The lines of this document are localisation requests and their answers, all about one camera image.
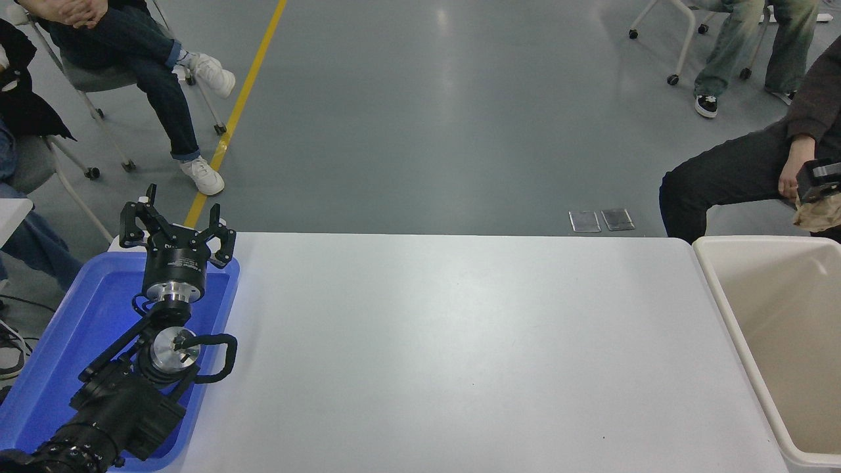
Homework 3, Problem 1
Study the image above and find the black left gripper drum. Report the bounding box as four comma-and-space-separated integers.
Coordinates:
143, 227, 212, 288

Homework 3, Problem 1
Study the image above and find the tan paper ball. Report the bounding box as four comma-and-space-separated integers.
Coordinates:
793, 191, 841, 233

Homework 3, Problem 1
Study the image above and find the person's hand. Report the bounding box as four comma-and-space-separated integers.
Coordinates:
66, 0, 110, 29
778, 135, 818, 200
30, 0, 81, 24

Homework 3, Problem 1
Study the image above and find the person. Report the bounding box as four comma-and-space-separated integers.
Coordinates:
693, 0, 822, 120
659, 36, 841, 244
0, 18, 83, 291
13, 0, 236, 196

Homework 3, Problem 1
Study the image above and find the grey wheeled chair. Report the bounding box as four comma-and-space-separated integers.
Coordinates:
0, 133, 114, 244
5, 0, 228, 173

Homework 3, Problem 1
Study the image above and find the blue plastic tray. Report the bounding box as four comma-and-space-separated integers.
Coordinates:
0, 252, 240, 472

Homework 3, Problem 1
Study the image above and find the small white table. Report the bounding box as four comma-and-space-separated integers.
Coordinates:
0, 198, 34, 248

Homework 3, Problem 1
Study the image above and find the large pale plastic bin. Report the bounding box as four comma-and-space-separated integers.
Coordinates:
693, 235, 841, 473

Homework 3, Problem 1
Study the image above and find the white wheeled chair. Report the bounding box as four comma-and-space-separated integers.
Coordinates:
628, 0, 776, 87

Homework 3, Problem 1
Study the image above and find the black floor cable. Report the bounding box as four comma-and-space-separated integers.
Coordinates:
0, 294, 57, 313

